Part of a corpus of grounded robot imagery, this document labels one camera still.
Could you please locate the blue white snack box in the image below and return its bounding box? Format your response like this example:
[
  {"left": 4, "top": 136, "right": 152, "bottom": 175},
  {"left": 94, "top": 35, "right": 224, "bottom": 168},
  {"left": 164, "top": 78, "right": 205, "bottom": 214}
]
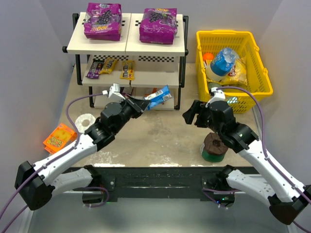
[{"left": 143, "top": 85, "right": 173, "bottom": 110}]

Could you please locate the small yellow M&M's packet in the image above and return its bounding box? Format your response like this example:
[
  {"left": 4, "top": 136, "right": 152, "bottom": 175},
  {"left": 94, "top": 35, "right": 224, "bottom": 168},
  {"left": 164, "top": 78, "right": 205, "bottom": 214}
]
[{"left": 121, "top": 60, "right": 135, "bottom": 81}]

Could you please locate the purple M&M's candy bag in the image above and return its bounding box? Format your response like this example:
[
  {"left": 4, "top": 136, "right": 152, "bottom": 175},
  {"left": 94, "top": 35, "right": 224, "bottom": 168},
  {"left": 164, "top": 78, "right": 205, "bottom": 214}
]
[{"left": 86, "top": 59, "right": 105, "bottom": 79}]

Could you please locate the yellow M&M's candy bag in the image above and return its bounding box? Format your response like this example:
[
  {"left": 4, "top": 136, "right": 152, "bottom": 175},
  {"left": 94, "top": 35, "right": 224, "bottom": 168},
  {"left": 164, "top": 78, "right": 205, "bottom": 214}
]
[{"left": 99, "top": 58, "right": 118, "bottom": 75}]

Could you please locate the magenta grape candy bag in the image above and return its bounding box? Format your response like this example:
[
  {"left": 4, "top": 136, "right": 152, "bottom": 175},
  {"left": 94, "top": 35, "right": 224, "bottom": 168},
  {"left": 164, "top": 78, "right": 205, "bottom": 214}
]
[
  {"left": 139, "top": 8, "right": 177, "bottom": 45},
  {"left": 84, "top": 2, "right": 122, "bottom": 41}
]

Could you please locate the orange white snack packet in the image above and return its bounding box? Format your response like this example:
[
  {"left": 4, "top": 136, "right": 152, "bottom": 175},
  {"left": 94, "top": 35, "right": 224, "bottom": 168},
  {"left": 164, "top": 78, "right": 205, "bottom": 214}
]
[{"left": 144, "top": 88, "right": 157, "bottom": 97}]

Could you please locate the purple pink candy bag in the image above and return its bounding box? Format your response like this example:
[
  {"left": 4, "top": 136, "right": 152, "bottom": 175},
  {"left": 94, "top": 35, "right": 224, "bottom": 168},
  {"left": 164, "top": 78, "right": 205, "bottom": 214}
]
[{"left": 121, "top": 87, "right": 133, "bottom": 97}]

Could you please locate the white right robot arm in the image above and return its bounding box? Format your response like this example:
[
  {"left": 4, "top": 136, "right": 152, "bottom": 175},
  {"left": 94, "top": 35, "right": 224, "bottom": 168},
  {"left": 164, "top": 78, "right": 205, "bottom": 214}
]
[{"left": 182, "top": 100, "right": 311, "bottom": 225}]

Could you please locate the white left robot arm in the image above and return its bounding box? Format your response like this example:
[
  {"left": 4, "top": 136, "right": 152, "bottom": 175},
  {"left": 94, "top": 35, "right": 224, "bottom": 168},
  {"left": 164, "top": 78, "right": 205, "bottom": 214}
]
[{"left": 15, "top": 94, "right": 150, "bottom": 211}]

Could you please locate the white three-tier shelf rack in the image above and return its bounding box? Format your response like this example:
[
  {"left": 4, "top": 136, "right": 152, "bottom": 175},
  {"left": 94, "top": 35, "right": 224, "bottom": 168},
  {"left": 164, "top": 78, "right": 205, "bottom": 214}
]
[{"left": 63, "top": 12, "right": 189, "bottom": 110}]

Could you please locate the green round object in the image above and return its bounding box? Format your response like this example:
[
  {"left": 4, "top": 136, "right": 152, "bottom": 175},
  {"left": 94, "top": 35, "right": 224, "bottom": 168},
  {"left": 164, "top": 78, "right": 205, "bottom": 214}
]
[{"left": 207, "top": 82, "right": 221, "bottom": 90}]

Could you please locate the brown green tape roll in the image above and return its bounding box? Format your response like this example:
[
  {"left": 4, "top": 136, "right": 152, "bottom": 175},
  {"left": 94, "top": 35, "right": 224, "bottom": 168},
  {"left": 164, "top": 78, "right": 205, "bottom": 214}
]
[{"left": 200, "top": 133, "right": 228, "bottom": 163}]

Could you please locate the white toilet paper roll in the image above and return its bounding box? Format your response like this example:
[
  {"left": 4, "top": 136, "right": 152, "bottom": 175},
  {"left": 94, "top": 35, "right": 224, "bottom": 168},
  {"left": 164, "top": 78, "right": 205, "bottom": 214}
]
[{"left": 75, "top": 114, "right": 96, "bottom": 133}]

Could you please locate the yellow chips bag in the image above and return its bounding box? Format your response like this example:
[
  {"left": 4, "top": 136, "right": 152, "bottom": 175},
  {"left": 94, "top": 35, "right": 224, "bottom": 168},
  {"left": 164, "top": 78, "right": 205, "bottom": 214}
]
[{"left": 220, "top": 57, "right": 248, "bottom": 87}]

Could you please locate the white blue plastic bottle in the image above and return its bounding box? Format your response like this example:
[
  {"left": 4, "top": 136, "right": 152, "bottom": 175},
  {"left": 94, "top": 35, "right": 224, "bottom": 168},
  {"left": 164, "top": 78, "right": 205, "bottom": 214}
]
[{"left": 206, "top": 47, "right": 240, "bottom": 82}]

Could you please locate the yellow plastic shopping basket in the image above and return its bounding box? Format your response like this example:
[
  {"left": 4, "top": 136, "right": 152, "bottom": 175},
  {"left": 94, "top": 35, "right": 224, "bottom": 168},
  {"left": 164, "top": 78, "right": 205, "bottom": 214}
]
[{"left": 195, "top": 30, "right": 273, "bottom": 102}]

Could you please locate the orange snack box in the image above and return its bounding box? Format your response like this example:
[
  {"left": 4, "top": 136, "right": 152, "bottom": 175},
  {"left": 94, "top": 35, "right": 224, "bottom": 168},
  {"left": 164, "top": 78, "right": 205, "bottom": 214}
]
[{"left": 43, "top": 123, "right": 77, "bottom": 154}]

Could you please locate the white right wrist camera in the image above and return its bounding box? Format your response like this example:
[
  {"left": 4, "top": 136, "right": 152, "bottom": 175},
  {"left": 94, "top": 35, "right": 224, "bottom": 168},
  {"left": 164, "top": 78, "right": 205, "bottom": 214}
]
[{"left": 208, "top": 87, "right": 225, "bottom": 104}]

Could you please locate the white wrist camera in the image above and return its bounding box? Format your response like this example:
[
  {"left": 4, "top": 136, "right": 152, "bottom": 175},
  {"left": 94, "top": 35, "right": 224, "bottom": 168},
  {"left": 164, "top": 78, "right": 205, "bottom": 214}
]
[
  {"left": 102, "top": 83, "right": 125, "bottom": 102},
  {"left": 208, "top": 87, "right": 225, "bottom": 104}
]

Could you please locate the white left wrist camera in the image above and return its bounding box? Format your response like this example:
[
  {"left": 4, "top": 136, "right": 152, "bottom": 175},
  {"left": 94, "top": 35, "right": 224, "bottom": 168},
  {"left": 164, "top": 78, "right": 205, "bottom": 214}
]
[{"left": 102, "top": 83, "right": 125, "bottom": 102}]

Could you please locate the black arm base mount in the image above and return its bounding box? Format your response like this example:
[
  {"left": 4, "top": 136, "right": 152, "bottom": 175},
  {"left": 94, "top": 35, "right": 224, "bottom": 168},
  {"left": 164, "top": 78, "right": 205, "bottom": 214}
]
[{"left": 82, "top": 166, "right": 234, "bottom": 204}]

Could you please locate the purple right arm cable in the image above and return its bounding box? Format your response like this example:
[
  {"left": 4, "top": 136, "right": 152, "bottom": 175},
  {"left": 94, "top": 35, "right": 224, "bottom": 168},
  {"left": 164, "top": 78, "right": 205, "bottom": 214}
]
[{"left": 201, "top": 86, "right": 311, "bottom": 233}]

